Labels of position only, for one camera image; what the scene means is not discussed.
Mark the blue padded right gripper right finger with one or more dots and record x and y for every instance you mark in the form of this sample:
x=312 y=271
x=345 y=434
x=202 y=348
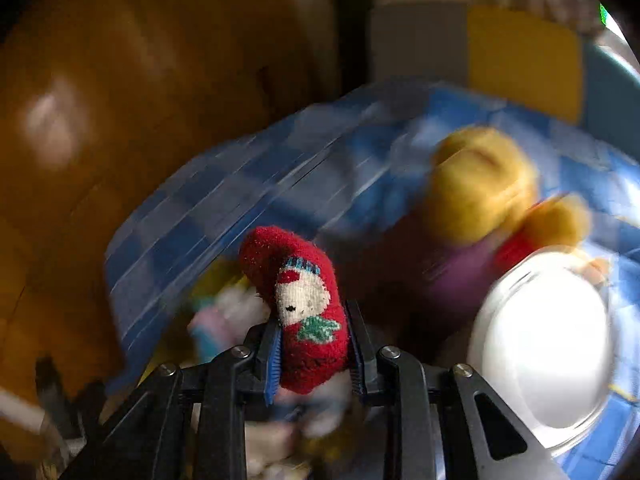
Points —
x=361 y=353

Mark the dark purple box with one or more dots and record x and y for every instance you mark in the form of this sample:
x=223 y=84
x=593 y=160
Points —
x=452 y=281

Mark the black headboard post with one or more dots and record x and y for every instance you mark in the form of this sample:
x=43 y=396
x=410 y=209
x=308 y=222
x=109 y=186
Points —
x=352 y=43

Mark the gold storage box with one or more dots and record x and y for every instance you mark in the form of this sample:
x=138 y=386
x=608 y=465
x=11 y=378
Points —
x=176 y=344

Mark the red christmas sock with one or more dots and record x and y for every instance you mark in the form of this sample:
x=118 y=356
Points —
x=297 y=281

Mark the yellow giraffe plush toy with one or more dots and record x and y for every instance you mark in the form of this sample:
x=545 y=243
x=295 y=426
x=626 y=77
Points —
x=482 y=183

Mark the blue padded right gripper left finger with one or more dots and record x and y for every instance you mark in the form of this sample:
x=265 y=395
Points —
x=267 y=358

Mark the white metal tin can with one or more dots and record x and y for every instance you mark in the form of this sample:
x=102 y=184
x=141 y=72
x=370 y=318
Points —
x=543 y=339

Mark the blue plaid bed cover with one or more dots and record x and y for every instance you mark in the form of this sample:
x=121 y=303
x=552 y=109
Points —
x=341 y=172

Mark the teal headboard cushion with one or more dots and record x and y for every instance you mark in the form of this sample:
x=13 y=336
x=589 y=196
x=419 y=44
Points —
x=611 y=98

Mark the grey headboard cushion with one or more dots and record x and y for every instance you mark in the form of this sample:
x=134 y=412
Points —
x=420 y=39

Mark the yellow headboard cushion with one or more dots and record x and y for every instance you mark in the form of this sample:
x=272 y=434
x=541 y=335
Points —
x=522 y=58

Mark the pink fabric pouch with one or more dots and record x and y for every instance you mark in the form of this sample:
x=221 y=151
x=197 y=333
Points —
x=222 y=322

